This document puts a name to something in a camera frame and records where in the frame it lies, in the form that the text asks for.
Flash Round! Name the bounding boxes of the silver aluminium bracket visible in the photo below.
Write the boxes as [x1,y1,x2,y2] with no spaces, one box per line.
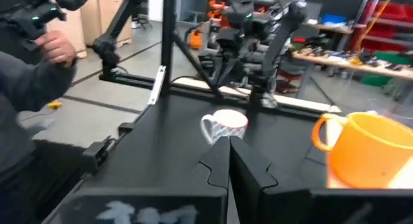
[147,65,167,106]

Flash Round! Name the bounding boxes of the brown cardboard box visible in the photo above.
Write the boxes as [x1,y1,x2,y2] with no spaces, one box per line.
[46,0,133,59]

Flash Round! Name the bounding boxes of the green crate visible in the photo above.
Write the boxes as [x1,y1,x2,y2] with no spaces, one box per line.
[360,74,393,88]

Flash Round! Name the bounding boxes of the black handheld controller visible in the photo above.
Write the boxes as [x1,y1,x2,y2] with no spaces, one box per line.
[6,0,107,52]

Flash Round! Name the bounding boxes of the person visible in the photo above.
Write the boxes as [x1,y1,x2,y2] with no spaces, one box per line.
[0,0,88,224]

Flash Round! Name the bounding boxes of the person's hand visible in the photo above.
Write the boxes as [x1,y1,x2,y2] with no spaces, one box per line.
[34,30,78,68]

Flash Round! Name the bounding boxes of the clear glass cup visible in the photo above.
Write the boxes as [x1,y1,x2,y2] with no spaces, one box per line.
[366,97,413,130]

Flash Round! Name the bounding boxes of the black diagonal frame strut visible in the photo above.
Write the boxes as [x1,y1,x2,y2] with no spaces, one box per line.
[172,32,224,101]

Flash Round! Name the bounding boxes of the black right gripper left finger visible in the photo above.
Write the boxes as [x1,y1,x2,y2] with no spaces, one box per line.
[170,136,231,190]

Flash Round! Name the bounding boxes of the red storage bins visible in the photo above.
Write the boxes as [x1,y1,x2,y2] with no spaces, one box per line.
[364,0,413,52]

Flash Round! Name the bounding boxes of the grey patterned white mug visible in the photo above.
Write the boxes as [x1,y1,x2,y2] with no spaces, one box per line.
[199,108,249,146]

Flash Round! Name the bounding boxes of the orange device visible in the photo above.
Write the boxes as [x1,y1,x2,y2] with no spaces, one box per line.
[188,26,205,50]

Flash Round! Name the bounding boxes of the wooden side board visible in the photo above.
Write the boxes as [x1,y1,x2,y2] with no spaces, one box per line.
[176,77,342,114]

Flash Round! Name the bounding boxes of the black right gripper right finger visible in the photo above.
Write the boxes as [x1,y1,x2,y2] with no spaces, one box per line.
[230,136,312,224]

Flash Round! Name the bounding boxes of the long wooden workbench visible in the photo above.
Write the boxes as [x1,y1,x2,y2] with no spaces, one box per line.
[292,48,413,81]

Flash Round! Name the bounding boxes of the blue bin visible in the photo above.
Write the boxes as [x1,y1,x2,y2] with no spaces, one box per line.
[321,13,348,25]

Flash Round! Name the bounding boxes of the black vertical frame post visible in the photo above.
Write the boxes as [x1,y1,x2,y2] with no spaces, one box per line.
[160,0,177,96]

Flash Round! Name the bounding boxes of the orange plastic mug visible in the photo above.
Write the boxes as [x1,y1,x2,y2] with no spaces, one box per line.
[311,110,413,190]

